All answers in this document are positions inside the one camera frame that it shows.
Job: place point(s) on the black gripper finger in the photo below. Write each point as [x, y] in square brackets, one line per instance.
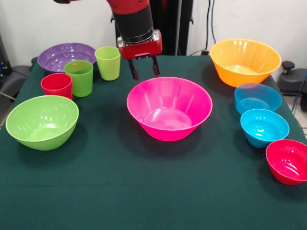
[134, 70]
[156, 67]

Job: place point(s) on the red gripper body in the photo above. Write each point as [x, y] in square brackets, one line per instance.
[141, 50]

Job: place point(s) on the pink bowl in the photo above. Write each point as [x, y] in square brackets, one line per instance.
[168, 131]

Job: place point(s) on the red cup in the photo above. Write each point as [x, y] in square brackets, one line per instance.
[56, 88]

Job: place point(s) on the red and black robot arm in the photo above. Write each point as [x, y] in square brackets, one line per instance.
[134, 24]

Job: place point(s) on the light green cup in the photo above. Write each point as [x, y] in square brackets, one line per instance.
[108, 69]

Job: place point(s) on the dark green cup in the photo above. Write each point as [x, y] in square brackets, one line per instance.
[81, 83]

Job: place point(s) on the purple bowl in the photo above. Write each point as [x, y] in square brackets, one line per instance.
[55, 60]

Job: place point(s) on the orange bowl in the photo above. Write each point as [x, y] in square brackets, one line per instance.
[244, 79]

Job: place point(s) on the translucent blue bowl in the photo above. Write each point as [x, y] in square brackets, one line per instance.
[259, 95]

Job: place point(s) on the green bowl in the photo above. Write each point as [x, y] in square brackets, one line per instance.
[40, 129]

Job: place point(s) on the dark green table cloth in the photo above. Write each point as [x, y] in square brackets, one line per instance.
[153, 179]

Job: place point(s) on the turquoise bowl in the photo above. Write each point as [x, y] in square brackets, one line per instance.
[263, 129]

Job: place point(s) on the red bowl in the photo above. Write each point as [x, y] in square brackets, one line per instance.
[287, 163]

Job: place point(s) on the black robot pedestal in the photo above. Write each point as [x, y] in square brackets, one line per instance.
[172, 24]

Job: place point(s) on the dark grey pedestal leg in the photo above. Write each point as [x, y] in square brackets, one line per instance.
[14, 79]
[292, 81]

